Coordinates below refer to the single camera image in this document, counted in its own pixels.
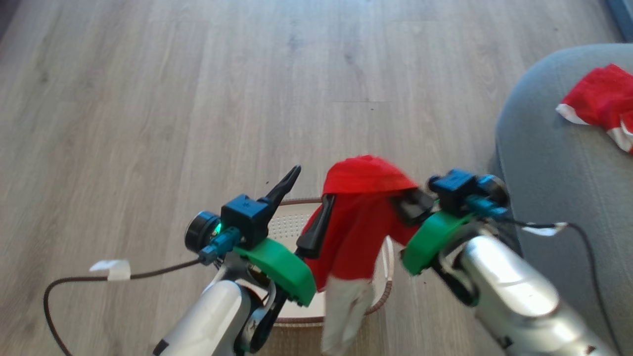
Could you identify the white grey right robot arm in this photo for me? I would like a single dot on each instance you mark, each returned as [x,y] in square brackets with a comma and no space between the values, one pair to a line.
[514,291]

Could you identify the grey fabric sofa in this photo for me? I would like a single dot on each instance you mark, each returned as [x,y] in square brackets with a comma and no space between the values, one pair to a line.
[559,163]

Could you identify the red and white garment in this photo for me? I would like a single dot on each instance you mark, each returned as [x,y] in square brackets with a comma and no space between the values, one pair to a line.
[601,96]
[358,222]

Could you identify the dark blue-grey skirting board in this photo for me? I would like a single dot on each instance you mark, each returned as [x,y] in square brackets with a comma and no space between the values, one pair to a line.
[622,11]

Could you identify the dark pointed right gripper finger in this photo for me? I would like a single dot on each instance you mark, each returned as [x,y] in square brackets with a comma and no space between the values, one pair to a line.
[413,205]

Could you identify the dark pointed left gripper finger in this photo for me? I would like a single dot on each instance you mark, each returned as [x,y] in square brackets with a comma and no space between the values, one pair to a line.
[282,190]
[316,230]

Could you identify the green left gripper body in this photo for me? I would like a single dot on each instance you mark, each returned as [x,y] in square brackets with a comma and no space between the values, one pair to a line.
[282,269]

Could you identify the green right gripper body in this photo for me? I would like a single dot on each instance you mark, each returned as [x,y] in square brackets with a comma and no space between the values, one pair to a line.
[430,240]

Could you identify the beige plastic laundry basket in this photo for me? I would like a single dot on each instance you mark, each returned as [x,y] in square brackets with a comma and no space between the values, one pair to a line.
[289,225]

